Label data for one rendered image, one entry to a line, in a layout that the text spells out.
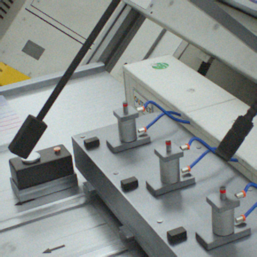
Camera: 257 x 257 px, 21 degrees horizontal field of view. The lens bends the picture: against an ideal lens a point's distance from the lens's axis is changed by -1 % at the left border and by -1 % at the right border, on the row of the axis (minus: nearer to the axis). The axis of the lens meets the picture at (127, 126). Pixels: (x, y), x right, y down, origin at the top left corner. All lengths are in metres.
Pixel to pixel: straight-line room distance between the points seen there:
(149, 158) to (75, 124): 0.25
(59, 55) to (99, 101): 0.95
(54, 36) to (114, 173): 1.26
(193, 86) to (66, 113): 0.23
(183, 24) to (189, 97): 0.15
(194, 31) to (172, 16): 0.07
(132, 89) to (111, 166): 0.23
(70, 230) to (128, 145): 0.13
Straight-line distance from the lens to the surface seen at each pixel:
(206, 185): 0.76
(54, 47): 2.02
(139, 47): 3.88
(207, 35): 0.97
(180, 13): 1.05
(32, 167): 0.86
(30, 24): 1.98
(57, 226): 0.82
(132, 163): 0.81
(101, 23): 0.72
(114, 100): 1.10
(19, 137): 0.73
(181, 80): 0.96
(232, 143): 0.65
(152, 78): 0.97
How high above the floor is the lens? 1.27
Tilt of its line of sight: 7 degrees down
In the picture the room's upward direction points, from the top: 34 degrees clockwise
